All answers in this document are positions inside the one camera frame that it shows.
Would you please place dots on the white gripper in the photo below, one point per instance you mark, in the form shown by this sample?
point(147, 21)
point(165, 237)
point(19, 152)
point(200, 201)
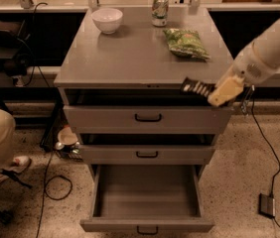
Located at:
point(247, 66)

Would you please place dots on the dark chocolate rxbar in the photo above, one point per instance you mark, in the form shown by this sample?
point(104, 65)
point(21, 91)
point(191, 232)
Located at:
point(198, 87)

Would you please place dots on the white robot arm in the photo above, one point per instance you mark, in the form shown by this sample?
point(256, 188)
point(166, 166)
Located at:
point(268, 47)

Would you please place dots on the grey drawer cabinet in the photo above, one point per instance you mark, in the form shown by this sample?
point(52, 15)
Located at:
point(137, 57)

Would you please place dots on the grey top drawer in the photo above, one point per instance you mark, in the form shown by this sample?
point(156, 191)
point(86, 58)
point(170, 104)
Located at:
point(144, 112)

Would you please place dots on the grey drawer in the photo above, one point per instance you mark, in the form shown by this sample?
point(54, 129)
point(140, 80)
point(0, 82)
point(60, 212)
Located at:
point(144, 112)
point(147, 149)
point(146, 199)

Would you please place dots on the grey middle drawer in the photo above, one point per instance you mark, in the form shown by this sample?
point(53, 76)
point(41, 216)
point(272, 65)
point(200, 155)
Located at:
point(147, 149)

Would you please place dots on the grey bottom drawer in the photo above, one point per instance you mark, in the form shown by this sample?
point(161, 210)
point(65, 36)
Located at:
point(146, 199)

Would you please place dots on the green chip bag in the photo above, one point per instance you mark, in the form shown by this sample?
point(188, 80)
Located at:
point(185, 44)

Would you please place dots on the green soda can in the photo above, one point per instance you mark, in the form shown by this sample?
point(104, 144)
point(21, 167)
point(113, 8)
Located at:
point(160, 12)

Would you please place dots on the black power adapter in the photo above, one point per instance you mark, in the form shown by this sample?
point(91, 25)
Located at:
point(266, 205)

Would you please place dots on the white bowl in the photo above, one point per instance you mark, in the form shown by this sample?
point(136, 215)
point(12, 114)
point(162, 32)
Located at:
point(107, 20)

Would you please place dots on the white shoe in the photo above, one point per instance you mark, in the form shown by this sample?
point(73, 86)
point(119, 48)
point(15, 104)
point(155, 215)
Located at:
point(19, 164)

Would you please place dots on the black equipment on shelf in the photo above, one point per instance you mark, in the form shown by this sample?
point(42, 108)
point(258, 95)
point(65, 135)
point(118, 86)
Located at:
point(14, 59)

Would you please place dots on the wire basket with dishes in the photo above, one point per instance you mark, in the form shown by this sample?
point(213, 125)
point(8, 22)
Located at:
point(67, 145)

